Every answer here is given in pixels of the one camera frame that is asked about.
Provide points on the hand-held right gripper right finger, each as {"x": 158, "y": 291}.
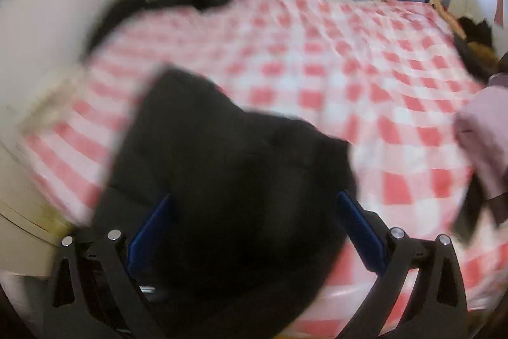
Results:
{"x": 363, "y": 231}

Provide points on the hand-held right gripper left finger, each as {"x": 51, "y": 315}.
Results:
{"x": 149, "y": 235}

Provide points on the black padded jacket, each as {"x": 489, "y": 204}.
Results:
{"x": 222, "y": 184}

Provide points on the dark clothes pile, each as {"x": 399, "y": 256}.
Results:
{"x": 476, "y": 35}

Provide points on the black garment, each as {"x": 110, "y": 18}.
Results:
{"x": 472, "y": 212}

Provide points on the light pink garment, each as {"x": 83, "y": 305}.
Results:
{"x": 484, "y": 124}

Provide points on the red white checkered bed sheet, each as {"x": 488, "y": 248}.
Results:
{"x": 317, "y": 45}

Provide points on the dark cloth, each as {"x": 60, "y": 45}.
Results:
{"x": 127, "y": 9}

